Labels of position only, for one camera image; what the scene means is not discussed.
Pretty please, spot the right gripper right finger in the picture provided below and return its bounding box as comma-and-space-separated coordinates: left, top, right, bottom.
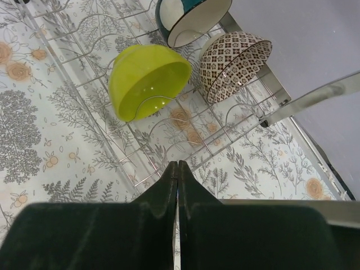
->
177, 160, 360, 270

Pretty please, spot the teal and white bowl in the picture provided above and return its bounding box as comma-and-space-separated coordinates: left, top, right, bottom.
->
155, 0, 232, 48

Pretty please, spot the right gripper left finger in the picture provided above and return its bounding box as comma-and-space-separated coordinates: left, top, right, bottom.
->
1, 161, 178, 269

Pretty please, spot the steel two-tier dish rack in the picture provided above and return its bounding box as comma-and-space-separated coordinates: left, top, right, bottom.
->
0, 0, 360, 270

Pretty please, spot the lime green bowl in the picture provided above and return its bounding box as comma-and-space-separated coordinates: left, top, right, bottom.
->
108, 44, 192, 122

